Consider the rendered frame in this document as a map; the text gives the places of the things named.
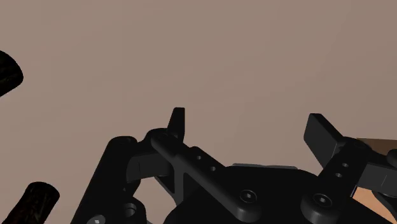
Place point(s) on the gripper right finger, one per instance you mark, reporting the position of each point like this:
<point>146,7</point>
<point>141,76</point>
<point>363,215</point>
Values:
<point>338,169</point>

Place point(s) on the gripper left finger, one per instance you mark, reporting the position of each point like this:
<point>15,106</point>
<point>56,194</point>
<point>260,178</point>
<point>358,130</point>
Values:
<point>192,161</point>

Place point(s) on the black cylindrical object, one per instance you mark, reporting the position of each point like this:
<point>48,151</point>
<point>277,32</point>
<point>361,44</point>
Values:
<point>34,201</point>

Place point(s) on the black rounded object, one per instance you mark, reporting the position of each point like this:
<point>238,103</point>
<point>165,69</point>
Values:
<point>9,74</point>

